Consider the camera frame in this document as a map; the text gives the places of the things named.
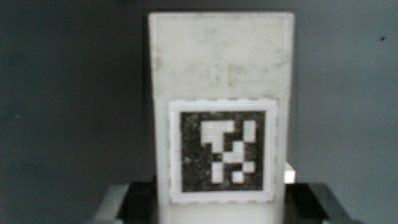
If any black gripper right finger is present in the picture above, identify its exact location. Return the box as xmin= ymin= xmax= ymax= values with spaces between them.
xmin=282 ymin=183 xmax=350 ymax=224

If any white table leg with tag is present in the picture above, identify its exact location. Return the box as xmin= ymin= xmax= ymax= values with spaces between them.
xmin=149 ymin=12 xmax=295 ymax=224

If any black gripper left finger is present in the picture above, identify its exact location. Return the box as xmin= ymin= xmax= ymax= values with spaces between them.
xmin=94 ymin=182 xmax=158 ymax=224

